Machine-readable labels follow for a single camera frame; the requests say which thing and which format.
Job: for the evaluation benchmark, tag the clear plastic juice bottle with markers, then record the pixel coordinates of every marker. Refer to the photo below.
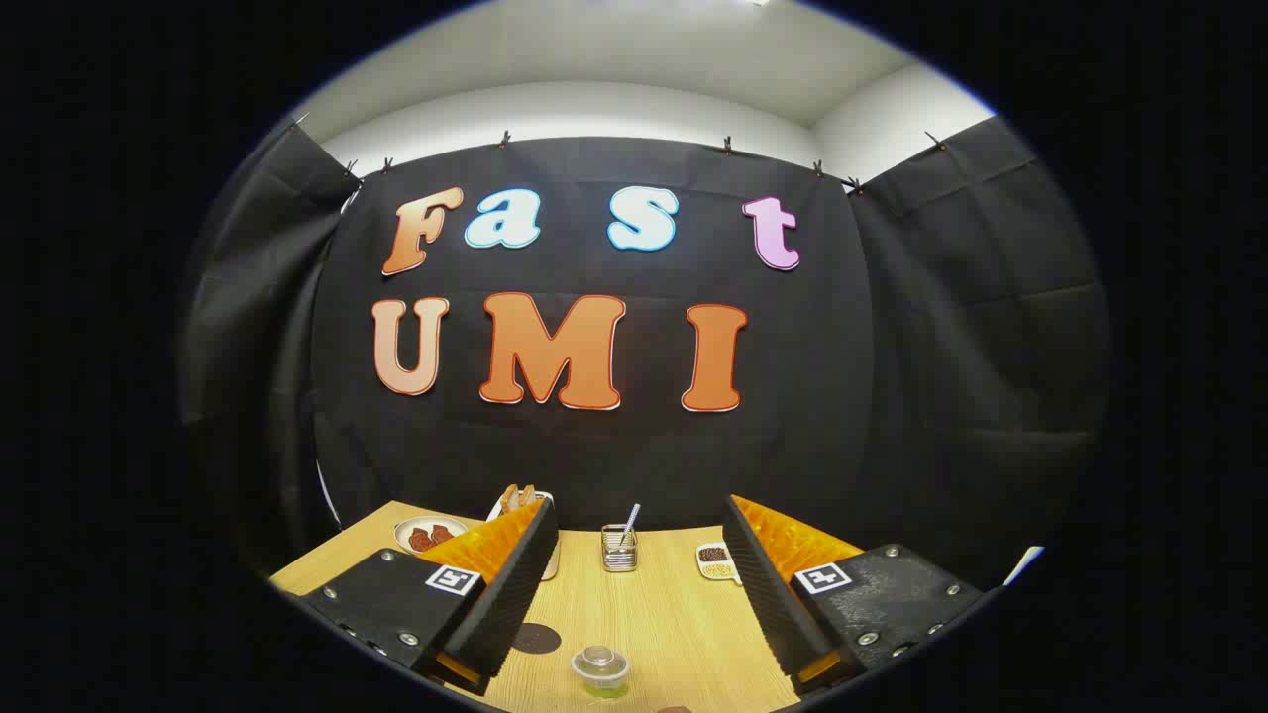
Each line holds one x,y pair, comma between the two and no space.
600,673

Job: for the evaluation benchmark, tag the brown meat piece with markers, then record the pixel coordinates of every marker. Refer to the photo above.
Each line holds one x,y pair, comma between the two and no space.
442,534
420,540

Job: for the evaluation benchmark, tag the dark brown round coaster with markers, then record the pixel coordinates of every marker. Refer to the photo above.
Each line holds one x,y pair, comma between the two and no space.
536,639

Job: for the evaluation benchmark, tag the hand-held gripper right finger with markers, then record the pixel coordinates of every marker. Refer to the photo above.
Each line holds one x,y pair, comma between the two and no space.
768,604

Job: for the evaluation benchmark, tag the wooden table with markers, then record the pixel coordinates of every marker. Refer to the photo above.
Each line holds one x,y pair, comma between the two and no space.
654,614

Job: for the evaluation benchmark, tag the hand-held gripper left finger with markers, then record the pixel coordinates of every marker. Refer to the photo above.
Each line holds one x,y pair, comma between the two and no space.
505,604

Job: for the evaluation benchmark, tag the white divided dish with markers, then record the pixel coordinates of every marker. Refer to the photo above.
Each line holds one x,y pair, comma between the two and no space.
705,566

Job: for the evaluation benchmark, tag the white oval plate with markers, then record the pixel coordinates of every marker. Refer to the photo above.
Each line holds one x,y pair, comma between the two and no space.
406,535

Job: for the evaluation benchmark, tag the row of black cloth clips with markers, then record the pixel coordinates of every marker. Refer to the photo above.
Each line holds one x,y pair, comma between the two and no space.
504,139

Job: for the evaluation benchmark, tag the white toaster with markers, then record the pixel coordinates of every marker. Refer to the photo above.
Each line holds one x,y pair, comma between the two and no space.
552,566

